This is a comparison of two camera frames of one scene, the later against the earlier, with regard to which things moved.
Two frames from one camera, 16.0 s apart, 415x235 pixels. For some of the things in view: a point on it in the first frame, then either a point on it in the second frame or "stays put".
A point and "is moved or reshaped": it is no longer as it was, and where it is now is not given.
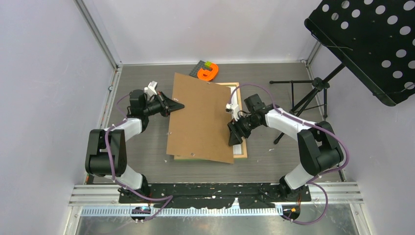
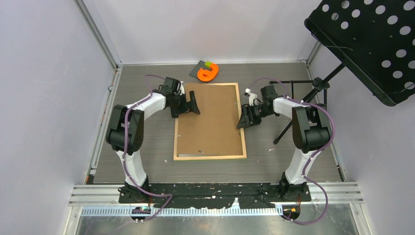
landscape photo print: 238,148 -> 191,155
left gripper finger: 169,105 -> 192,105
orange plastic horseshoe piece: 208,75 stays put
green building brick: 207,63 stays put
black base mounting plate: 213,195 stays put
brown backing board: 200,130 is moved or reshaped
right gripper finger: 236,133 -> 246,120
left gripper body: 154,106 -> 179,105
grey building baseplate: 200,64 stays put
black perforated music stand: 375,38 stays put
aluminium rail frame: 102,199 stays put
